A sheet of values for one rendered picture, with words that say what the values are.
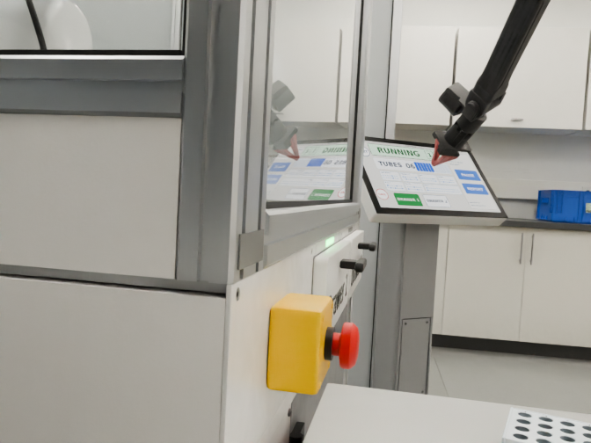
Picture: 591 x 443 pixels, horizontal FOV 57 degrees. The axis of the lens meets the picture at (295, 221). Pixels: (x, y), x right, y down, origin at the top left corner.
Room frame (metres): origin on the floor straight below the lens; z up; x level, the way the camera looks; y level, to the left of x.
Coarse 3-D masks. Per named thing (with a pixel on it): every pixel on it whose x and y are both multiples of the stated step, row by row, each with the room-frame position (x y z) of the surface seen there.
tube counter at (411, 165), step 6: (408, 162) 1.76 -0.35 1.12; (414, 162) 1.77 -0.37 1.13; (420, 162) 1.78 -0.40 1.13; (408, 168) 1.73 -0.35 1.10; (414, 168) 1.75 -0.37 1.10; (420, 168) 1.76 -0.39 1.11; (426, 168) 1.77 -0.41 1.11; (432, 168) 1.78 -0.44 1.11; (438, 168) 1.80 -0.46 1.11; (444, 168) 1.81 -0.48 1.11
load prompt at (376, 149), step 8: (368, 144) 1.73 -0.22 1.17; (376, 144) 1.75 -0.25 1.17; (376, 152) 1.72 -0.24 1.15; (384, 152) 1.74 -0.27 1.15; (392, 152) 1.76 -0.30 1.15; (400, 152) 1.77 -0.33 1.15; (408, 152) 1.79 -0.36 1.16; (416, 152) 1.81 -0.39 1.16; (424, 152) 1.82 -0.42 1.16; (432, 152) 1.84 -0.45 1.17
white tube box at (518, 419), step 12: (516, 408) 0.55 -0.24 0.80; (516, 420) 0.52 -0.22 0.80; (528, 420) 0.52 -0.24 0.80; (540, 420) 0.52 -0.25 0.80; (552, 420) 0.52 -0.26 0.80; (564, 420) 0.52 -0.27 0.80; (576, 420) 0.52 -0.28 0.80; (504, 432) 0.49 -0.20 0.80; (516, 432) 0.49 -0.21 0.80; (528, 432) 0.49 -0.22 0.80; (540, 432) 0.50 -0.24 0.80; (552, 432) 0.49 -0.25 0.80; (564, 432) 0.49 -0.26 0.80; (576, 432) 0.49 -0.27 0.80; (588, 432) 0.50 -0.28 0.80
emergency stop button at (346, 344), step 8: (344, 328) 0.46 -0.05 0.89; (352, 328) 0.46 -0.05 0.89; (336, 336) 0.47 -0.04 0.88; (344, 336) 0.46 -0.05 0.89; (352, 336) 0.46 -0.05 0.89; (336, 344) 0.46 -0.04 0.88; (344, 344) 0.45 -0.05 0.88; (352, 344) 0.45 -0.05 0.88; (336, 352) 0.46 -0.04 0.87; (344, 352) 0.45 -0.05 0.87; (352, 352) 0.45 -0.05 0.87; (344, 360) 0.45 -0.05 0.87; (352, 360) 0.45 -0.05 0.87; (344, 368) 0.46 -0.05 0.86
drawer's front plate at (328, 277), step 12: (324, 252) 0.73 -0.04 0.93; (336, 252) 0.74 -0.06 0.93; (348, 252) 0.92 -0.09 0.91; (324, 264) 0.66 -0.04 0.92; (336, 264) 0.75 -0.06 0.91; (324, 276) 0.66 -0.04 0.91; (336, 276) 0.76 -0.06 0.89; (348, 276) 0.94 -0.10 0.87; (312, 288) 0.67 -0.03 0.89; (324, 288) 0.66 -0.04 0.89; (336, 288) 0.77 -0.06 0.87; (336, 312) 0.78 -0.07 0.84
